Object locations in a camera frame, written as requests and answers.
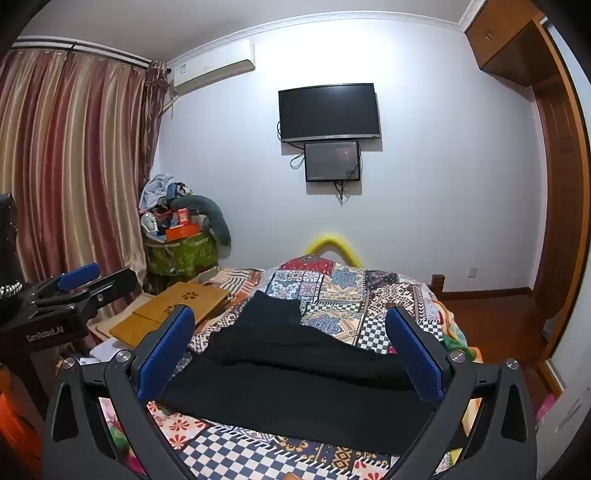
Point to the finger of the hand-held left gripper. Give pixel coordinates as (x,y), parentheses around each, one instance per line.
(78,277)
(111,286)

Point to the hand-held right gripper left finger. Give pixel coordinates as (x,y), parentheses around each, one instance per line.
(166,350)

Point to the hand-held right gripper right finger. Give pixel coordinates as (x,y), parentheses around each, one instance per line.
(415,355)

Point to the black pants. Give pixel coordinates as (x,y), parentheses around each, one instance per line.
(300,383)

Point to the folded dark pants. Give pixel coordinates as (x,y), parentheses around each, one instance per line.
(270,309)

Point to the orange green fleece blanket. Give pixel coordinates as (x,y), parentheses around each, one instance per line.
(464,344)

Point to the pile of clothes and bags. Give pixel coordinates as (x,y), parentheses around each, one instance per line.
(184,256)

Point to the orange cloth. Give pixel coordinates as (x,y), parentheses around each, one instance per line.
(16,415)

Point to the orange box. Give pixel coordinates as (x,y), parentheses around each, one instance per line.
(182,232)

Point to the small red box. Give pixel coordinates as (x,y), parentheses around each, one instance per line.
(182,217)

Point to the patchwork printed blanket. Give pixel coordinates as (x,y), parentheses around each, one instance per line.
(323,286)

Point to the striped red beige curtain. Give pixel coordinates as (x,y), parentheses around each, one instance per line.
(69,161)

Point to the yellow foam tube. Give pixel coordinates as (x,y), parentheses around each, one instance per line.
(330,240)

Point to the wooden door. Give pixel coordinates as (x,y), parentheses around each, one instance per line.
(561,184)

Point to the white air conditioner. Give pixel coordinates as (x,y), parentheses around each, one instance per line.
(212,69)

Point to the wooden overhead cabinet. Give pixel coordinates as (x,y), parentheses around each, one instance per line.
(503,37)

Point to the wooden bed post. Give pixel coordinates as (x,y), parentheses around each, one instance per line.
(438,284)

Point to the small black wall monitor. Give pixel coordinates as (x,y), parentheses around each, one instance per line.
(331,161)

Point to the white curtain rail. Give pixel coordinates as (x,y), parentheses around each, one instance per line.
(92,50)

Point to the black wall television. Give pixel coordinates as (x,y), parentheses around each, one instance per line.
(330,112)

